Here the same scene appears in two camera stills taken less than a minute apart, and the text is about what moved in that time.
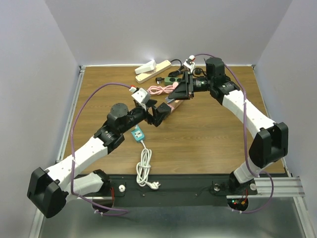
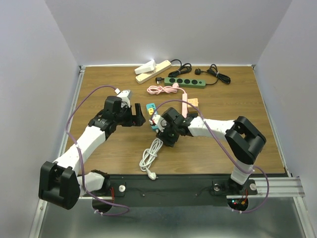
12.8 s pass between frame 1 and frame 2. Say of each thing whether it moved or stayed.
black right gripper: moved
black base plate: stayed
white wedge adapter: stayed
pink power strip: moved
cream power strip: stayed
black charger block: moved
